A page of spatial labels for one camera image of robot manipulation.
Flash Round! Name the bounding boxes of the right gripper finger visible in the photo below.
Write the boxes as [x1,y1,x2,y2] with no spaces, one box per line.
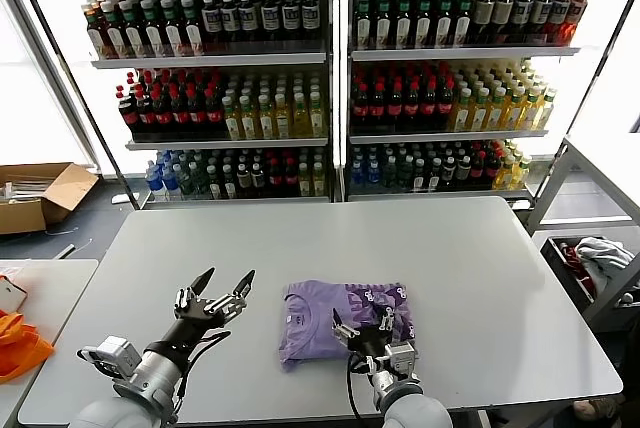
[331,307,361,345]
[377,305,396,334]

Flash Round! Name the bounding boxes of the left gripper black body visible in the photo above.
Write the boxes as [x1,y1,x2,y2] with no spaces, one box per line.
[144,297,236,355]

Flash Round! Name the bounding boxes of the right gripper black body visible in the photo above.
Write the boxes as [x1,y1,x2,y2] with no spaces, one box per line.
[347,327,394,357]

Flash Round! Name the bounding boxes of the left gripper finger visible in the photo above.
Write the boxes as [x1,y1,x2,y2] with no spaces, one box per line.
[210,269,256,315]
[172,267,216,318]

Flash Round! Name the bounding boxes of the purple t-shirt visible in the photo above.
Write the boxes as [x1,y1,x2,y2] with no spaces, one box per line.
[277,280,416,373]

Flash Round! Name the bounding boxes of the green tea bottle white cap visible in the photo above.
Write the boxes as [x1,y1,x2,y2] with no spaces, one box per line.
[397,155,413,193]
[192,162,210,199]
[177,161,195,198]
[381,155,399,194]

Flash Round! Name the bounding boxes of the dark drink bottle white cap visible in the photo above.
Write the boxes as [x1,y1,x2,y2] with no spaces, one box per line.
[221,163,238,200]
[455,154,472,192]
[441,155,457,192]
[411,157,428,193]
[426,156,443,193]
[207,163,224,200]
[235,155,252,198]
[249,155,266,197]

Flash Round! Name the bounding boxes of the blue label water bottle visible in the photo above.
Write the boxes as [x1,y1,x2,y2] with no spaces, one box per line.
[160,162,180,198]
[144,160,162,194]
[364,157,382,194]
[349,157,365,194]

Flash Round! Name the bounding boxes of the cola bottle red cap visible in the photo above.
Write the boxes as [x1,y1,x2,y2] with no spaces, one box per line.
[282,156,300,198]
[186,86,207,139]
[402,78,421,131]
[368,80,387,132]
[266,156,284,198]
[203,86,225,139]
[134,87,157,142]
[436,77,455,130]
[385,79,404,131]
[117,85,141,142]
[351,80,370,132]
[169,86,190,140]
[419,77,438,131]
[152,86,174,140]

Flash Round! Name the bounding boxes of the brown cardboard box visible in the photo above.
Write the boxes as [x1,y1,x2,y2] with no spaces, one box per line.
[0,161,100,236]

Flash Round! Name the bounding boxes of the orange cloth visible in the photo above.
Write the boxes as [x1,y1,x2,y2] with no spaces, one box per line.
[0,310,55,382]

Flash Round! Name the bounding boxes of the dark bottle red cap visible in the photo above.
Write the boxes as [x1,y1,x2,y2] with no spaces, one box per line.
[484,147,501,191]
[470,150,487,191]

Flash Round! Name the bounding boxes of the white box orange trim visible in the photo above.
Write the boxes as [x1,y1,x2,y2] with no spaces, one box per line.
[0,280,29,312]

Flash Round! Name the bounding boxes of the black plastic crate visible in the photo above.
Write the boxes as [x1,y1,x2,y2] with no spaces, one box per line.
[538,233,640,319]

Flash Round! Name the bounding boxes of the clear packets in carton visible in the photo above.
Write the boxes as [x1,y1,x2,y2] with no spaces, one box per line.
[0,175,51,205]

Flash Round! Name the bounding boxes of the red garment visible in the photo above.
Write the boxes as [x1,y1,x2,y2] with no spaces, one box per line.
[558,241,599,294]

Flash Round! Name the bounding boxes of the grey white garment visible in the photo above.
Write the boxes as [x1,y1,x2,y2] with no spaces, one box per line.
[572,236,635,274]

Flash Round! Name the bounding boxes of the brown patterned shoe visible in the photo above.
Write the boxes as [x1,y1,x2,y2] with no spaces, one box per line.
[573,394,625,420]

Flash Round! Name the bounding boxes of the grey metal shelf rack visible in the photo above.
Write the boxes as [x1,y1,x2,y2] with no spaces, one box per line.
[339,0,619,203]
[49,0,335,212]

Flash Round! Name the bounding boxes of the dark drink bottle square label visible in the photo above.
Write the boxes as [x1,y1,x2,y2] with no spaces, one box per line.
[221,0,241,51]
[258,0,280,48]
[202,0,223,52]
[279,0,301,47]
[545,0,569,44]
[238,0,260,49]
[300,0,321,46]
[529,0,551,44]
[510,0,534,45]

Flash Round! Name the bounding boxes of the dark tea bottle green band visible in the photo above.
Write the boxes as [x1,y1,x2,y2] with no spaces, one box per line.
[353,0,374,49]
[452,0,474,48]
[413,0,434,49]
[433,0,454,49]
[373,0,394,49]
[393,0,414,49]

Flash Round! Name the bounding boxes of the dark bottle beige label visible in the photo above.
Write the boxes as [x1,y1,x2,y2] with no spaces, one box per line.
[472,0,496,47]
[492,0,516,46]

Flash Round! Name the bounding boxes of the red drink bottle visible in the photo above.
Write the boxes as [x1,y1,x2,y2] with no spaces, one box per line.
[562,0,590,44]

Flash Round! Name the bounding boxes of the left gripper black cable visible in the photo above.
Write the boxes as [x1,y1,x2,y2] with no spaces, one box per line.
[172,330,232,417]

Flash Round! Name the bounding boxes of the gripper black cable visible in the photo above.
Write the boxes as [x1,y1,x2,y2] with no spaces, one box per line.
[345,350,374,422]
[172,330,232,417]

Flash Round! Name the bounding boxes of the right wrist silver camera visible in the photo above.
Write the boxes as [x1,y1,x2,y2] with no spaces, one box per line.
[384,340,419,374]

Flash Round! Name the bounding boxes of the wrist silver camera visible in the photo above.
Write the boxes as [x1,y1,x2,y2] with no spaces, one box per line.
[75,335,144,379]
[384,340,419,374]

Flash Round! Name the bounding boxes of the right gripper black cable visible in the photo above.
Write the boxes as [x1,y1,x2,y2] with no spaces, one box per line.
[345,350,374,422]

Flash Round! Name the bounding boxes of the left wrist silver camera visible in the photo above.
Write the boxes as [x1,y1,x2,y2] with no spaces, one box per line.
[75,335,144,379]

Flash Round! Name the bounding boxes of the grey metal cart frame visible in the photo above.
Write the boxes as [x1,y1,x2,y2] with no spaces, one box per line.
[582,247,640,332]

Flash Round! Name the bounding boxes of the grey diagonal window post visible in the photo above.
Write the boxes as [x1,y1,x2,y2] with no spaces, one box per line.
[529,0,640,202]
[0,0,141,210]
[0,0,101,169]

